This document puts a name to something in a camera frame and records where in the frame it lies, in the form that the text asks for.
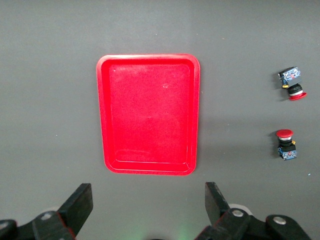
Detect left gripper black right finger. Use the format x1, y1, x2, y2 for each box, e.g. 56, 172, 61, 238
196, 181, 313, 240

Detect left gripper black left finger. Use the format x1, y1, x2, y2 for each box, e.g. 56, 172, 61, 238
0, 183, 94, 240

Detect red plastic tray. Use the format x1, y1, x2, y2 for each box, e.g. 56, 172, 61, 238
96, 53, 202, 176

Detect red mushroom push button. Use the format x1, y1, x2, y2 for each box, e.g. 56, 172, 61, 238
275, 129, 298, 161
277, 66, 308, 102

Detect dark grey table mat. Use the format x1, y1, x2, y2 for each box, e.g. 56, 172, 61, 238
0, 0, 320, 240

